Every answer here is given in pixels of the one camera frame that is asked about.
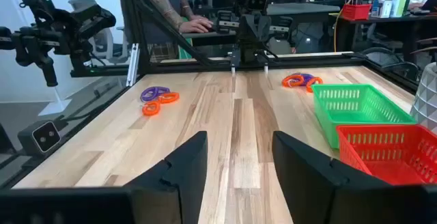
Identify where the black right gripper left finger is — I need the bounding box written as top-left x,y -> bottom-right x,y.
124,130 -> 209,224

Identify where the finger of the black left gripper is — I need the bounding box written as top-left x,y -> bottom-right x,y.
238,14 -> 256,44
255,14 -> 272,44

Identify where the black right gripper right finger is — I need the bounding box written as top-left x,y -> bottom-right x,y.
272,130 -> 424,224

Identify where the purple rings pile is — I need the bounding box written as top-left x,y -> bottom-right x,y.
140,87 -> 162,103

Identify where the grey backpack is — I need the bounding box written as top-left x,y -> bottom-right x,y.
268,36 -> 293,55

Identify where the grey office desk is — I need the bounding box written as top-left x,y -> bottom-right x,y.
182,29 -> 240,46

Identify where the person's hand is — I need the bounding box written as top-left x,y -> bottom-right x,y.
178,18 -> 214,35

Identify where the green plastic basket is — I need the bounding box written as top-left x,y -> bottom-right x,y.
311,83 -> 417,150

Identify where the green screen panel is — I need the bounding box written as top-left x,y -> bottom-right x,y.
178,16 -> 194,60

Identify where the red desk organiser box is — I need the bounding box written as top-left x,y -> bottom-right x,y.
341,3 -> 372,21

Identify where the red plastic basket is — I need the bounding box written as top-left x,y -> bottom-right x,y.
336,124 -> 437,186

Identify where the white carton box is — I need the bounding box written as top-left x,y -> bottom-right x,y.
380,0 -> 393,18

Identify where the teal carton box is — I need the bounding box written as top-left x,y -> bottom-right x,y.
391,0 -> 410,18

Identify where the silver aluminium extrusion piece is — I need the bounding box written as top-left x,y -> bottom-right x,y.
126,42 -> 141,87

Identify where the black office chair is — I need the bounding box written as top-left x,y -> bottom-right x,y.
361,46 -> 421,81

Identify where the grey office chair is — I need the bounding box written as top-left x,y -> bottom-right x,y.
67,0 -> 132,65

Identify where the white geometric plant pot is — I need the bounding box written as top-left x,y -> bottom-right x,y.
409,61 -> 437,135

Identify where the white partition foot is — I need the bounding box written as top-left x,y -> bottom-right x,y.
38,97 -> 72,117

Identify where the yellow cable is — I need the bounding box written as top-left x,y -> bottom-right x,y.
333,0 -> 373,53

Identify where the black camera cable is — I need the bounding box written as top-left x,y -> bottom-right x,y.
59,80 -> 121,122

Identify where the black table-level camera box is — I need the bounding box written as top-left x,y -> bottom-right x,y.
17,120 -> 62,156

